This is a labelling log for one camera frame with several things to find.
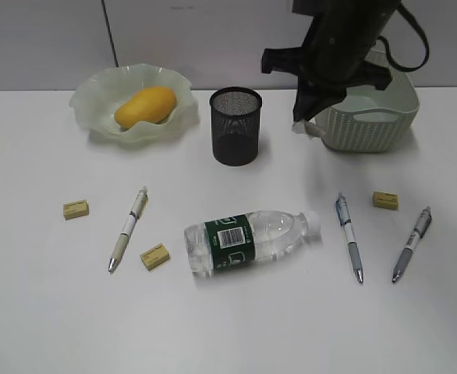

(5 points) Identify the far left yellow eraser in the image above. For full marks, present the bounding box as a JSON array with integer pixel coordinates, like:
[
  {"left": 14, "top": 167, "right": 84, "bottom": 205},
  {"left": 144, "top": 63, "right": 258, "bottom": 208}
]
[{"left": 63, "top": 199, "right": 89, "bottom": 220}]

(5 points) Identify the pale green wavy plate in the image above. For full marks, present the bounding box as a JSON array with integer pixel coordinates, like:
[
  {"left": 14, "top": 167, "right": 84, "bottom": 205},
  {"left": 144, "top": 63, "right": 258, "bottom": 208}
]
[{"left": 69, "top": 63, "right": 199, "bottom": 146}]

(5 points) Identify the centre left yellow eraser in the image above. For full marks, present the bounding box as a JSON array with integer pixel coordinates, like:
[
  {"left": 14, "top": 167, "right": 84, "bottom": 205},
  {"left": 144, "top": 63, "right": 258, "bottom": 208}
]
[{"left": 140, "top": 243, "right": 170, "bottom": 271}]

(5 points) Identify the middle blue grey pen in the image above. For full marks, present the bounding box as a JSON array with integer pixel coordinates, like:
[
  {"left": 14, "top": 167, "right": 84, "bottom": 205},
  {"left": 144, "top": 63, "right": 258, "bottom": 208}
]
[{"left": 335, "top": 193, "right": 364, "bottom": 284}]

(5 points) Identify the right yellow eraser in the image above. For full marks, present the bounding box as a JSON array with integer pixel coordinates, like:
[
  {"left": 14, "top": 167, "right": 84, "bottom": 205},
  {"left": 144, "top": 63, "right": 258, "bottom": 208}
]
[{"left": 372, "top": 191, "right": 399, "bottom": 210}]

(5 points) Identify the white waste paper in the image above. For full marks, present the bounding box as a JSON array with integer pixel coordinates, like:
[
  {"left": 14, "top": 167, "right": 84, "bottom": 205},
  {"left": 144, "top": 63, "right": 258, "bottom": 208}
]
[{"left": 292, "top": 120, "right": 325, "bottom": 138}]

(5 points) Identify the yellow eraser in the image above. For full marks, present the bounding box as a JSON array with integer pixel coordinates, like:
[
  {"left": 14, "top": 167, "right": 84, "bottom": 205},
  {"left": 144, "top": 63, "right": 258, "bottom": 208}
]
[
  {"left": 63, "top": 199, "right": 89, "bottom": 220},
  {"left": 140, "top": 243, "right": 170, "bottom": 271},
  {"left": 372, "top": 191, "right": 399, "bottom": 210}
]

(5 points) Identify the black mesh pen holder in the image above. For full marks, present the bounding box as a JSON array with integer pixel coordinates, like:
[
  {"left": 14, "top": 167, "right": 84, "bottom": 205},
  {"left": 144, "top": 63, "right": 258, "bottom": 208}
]
[{"left": 209, "top": 86, "right": 263, "bottom": 167}]

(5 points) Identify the clear water bottle green label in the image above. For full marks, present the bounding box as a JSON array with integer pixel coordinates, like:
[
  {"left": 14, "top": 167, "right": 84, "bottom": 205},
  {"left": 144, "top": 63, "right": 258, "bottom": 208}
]
[{"left": 184, "top": 210, "right": 321, "bottom": 277}]

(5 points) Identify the pale green woven basket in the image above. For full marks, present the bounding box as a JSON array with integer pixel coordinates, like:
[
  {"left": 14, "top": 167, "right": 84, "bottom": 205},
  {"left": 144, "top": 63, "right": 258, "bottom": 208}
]
[{"left": 312, "top": 50, "right": 420, "bottom": 153}]

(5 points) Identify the yellow mango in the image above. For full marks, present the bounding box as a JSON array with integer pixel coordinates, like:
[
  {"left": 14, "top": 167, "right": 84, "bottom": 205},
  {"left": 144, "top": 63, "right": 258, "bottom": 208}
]
[{"left": 115, "top": 86, "right": 177, "bottom": 129}]

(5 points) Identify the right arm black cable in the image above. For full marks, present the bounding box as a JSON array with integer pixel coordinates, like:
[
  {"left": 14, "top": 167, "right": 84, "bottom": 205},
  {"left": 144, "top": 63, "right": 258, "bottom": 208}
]
[{"left": 376, "top": 0, "right": 431, "bottom": 72}]

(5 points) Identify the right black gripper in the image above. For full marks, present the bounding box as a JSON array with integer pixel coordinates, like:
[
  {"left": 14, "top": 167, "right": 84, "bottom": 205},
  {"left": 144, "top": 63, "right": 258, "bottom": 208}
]
[{"left": 260, "top": 0, "right": 400, "bottom": 122}]

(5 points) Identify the left beige grip pen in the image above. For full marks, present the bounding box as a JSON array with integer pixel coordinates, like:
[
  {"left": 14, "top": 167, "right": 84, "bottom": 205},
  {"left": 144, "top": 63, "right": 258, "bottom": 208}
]
[{"left": 108, "top": 186, "right": 148, "bottom": 273}]

